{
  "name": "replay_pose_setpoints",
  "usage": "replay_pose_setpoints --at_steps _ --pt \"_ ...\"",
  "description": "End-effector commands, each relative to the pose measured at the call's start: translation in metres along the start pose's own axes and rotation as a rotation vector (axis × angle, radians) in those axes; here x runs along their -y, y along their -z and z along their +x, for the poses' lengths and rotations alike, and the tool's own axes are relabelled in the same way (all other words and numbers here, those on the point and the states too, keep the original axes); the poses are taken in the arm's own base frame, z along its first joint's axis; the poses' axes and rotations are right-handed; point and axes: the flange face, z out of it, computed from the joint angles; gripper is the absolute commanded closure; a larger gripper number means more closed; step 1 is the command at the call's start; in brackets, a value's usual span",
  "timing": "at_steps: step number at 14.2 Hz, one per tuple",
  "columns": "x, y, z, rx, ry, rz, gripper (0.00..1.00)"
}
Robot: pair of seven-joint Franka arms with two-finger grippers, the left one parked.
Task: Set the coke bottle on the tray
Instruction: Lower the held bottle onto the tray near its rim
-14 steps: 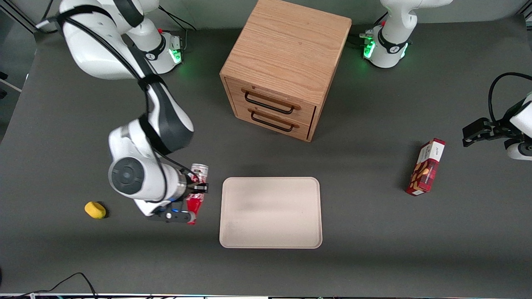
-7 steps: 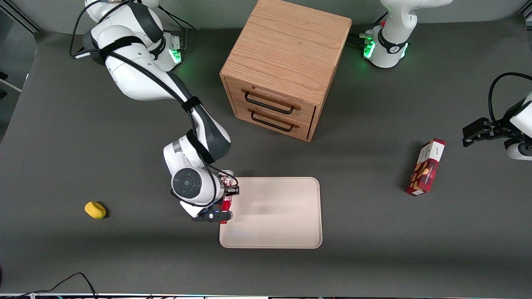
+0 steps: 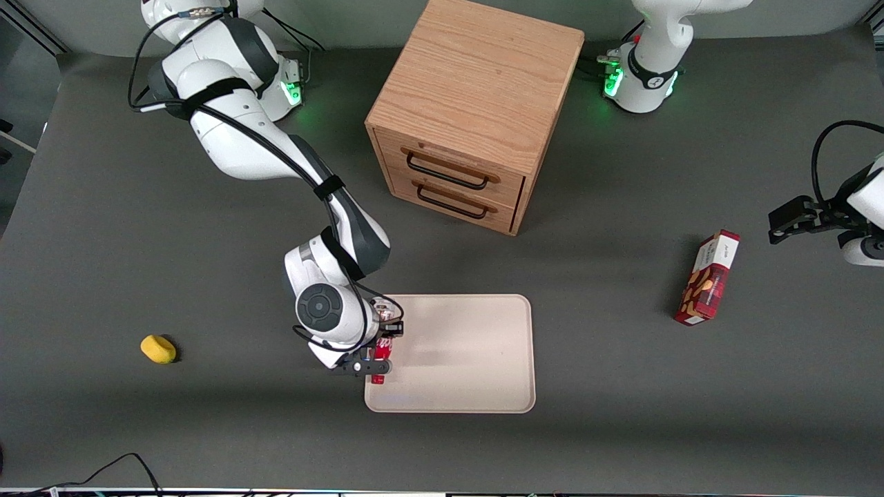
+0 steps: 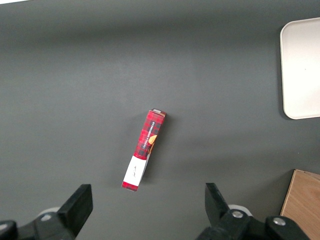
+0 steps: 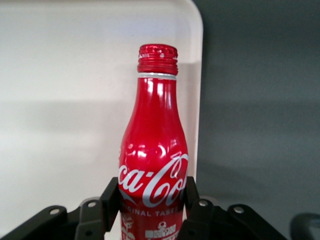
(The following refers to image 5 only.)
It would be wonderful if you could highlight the dark grey cable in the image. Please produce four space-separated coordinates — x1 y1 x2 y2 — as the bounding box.
290 212 320 240

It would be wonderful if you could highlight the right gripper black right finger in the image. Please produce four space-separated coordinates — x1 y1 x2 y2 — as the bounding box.
179 176 288 240

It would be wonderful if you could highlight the cream plastic tray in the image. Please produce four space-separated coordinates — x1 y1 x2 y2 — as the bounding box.
0 0 204 240

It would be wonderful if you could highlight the red coke bottle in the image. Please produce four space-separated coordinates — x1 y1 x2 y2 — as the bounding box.
117 44 189 240

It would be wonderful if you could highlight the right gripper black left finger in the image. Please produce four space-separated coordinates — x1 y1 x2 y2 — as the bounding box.
0 176 120 240

